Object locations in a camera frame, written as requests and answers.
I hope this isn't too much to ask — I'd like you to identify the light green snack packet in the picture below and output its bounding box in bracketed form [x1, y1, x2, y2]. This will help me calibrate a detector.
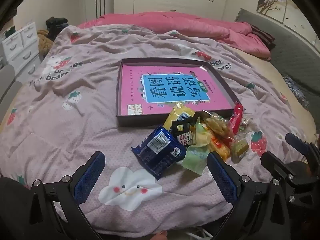
[181, 145, 213, 176]

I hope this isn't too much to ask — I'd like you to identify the clear packet with green cubes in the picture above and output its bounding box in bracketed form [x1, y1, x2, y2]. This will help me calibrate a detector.
[230, 136, 250, 164]

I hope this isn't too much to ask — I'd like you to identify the white drawer cabinet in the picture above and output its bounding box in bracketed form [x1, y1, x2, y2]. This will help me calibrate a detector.
[1, 22, 42, 77]

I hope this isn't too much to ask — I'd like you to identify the pink quilt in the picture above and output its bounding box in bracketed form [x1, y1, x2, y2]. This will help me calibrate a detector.
[77, 12, 272, 60]

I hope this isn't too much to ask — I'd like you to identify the dark shallow cardboard box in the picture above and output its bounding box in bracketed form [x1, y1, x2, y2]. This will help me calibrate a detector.
[116, 58, 245, 128]

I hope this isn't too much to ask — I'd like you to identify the blue patterned cloth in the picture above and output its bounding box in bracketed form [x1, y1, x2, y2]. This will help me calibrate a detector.
[282, 76, 310, 109]

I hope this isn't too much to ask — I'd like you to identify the yellow green snack packet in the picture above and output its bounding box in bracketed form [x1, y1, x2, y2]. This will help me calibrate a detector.
[194, 120, 213, 148]

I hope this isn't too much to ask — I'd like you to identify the orange rice cracker packet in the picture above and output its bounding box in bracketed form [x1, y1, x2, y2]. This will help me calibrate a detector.
[201, 110, 234, 162]

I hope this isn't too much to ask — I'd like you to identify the dark clothes pile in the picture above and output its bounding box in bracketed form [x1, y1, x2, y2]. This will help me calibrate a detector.
[46, 17, 69, 42]

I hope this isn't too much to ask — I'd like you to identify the black snack packet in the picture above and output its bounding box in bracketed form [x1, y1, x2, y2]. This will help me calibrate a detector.
[170, 120, 198, 147]

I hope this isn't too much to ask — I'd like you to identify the brown plush toy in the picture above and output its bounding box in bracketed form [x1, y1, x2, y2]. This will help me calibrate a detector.
[37, 29, 54, 55]

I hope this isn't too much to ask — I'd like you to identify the pink book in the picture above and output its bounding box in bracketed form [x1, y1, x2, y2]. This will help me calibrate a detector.
[121, 65, 237, 117]

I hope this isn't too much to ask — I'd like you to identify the grey padded headboard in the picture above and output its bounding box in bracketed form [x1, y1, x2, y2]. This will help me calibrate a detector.
[235, 8, 320, 105]

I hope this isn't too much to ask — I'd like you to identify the striped pillow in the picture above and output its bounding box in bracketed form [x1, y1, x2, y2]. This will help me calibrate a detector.
[247, 24, 277, 53]

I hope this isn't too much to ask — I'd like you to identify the beige bed mattress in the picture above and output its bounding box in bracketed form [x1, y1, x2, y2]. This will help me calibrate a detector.
[232, 47, 317, 140]

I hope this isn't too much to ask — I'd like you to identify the long yellow snack packet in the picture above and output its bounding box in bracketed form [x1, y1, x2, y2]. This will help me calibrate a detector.
[164, 102, 195, 130]

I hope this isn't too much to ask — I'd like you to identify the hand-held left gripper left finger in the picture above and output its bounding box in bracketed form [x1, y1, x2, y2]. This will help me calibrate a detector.
[26, 151, 106, 240]

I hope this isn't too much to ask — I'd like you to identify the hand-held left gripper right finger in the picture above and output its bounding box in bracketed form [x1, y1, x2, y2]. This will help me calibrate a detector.
[207, 151, 297, 240]

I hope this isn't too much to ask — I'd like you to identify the red snack packet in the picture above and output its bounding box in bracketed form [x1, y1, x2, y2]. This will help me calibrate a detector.
[229, 102, 244, 134]

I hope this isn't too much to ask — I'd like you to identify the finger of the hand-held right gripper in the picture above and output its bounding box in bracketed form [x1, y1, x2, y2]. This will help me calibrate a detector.
[260, 151, 309, 181]
[285, 132, 320, 161]

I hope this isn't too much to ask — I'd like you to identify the blue snack packet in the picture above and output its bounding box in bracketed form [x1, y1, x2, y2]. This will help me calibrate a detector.
[131, 125, 187, 180]

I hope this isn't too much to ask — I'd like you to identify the strawberry printed blanket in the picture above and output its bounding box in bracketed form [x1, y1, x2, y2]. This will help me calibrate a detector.
[0, 25, 318, 235]

